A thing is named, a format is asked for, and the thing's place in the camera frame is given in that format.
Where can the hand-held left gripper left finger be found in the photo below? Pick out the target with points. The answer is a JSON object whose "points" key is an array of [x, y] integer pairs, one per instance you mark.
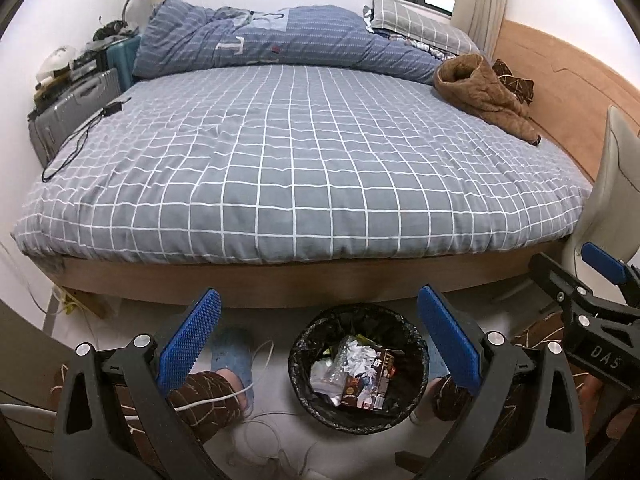
{"points": [[192, 340]]}

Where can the person's left leg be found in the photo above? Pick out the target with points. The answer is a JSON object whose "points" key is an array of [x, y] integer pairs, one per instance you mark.
{"points": [[205, 402]]}

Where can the blue slipper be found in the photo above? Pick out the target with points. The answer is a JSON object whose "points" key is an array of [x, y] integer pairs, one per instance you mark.
{"points": [[232, 360]]}

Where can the wooden headboard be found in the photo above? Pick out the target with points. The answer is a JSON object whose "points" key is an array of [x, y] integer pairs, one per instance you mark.
{"points": [[565, 85]]}

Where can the grey checked pillow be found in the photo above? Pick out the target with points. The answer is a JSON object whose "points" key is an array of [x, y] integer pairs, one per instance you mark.
{"points": [[420, 25]]}

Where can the black-lined trash bin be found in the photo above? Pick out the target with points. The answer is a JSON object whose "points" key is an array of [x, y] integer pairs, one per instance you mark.
{"points": [[305, 360]]}

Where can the wooden bed frame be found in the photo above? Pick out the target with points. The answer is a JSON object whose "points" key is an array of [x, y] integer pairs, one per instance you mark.
{"points": [[300, 280]]}

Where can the white tissue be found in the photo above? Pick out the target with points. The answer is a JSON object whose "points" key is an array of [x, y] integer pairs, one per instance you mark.
{"points": [[359, 360]]}

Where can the brown cookie box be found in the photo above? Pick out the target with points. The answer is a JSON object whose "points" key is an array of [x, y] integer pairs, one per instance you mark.
{"points": [[375, 385]]}

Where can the grey suitcase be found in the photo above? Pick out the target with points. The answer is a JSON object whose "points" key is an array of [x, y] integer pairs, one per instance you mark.
{"points": [[70, 105]]}

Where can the clear bubble wrap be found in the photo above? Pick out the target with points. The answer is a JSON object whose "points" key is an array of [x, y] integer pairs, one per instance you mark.
{"points": [[325, 382]]}

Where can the dark patterned cloth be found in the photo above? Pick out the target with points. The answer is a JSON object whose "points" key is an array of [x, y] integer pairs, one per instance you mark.
{"points": [[515, 80]]}

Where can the brown fleece jacket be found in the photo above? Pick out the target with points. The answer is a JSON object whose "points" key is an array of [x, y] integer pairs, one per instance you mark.
{"points": [[480, 90]]}

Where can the blue striped duvet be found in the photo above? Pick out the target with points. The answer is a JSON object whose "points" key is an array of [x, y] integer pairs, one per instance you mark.
{"points": [[300, 35]]}

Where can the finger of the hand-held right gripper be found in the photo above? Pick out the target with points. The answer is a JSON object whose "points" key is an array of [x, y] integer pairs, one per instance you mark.
{"points": [[555, 280], [607, 260]]}

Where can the beige curtain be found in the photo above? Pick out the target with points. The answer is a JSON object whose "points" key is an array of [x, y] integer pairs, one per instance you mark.
{"points": [[485, 0]]}

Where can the white rounded appliance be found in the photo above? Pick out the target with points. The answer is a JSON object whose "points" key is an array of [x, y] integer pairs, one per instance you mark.
{"points": [[57, 57]]}

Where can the white chair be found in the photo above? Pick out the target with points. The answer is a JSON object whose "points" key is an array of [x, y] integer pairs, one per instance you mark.
{"points": [[605, 185]]}

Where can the person's right hand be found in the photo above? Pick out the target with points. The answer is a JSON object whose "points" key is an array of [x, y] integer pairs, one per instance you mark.
{"points": [[596, 394]]}

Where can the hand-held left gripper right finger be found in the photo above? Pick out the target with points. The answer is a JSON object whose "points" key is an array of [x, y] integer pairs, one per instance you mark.
{"points": [[447, 340]]}

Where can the teal suitcase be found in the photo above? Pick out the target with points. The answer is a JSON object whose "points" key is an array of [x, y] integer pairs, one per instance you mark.
{"points": [[120, 57]]}

